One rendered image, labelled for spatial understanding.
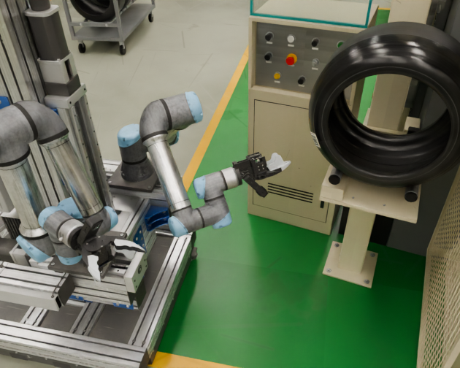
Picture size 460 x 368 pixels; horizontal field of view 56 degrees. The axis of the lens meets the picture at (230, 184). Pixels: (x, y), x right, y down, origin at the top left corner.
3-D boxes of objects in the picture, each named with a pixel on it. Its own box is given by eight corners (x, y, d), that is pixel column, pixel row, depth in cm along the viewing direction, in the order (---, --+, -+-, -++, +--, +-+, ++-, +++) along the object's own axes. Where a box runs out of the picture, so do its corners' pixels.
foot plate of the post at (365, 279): (332, 242, 262) (333, 239, 261) (377, 254, 254) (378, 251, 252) (322, 274, 243) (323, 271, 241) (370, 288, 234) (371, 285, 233)
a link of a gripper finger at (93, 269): (103, 293, 111) (101, 269, 118) (100, 277, 108) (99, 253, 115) (90, 296, 110) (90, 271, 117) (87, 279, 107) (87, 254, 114)
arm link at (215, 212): (201, 232, 156) (192, 204, 155) (228, 222, 160) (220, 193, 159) (208, 233, 148) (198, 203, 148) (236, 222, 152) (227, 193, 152)
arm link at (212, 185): (198, 201, 157) (190, 179, 156) (226, 191, 158) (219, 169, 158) (200, 202, 149) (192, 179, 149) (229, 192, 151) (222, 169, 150)
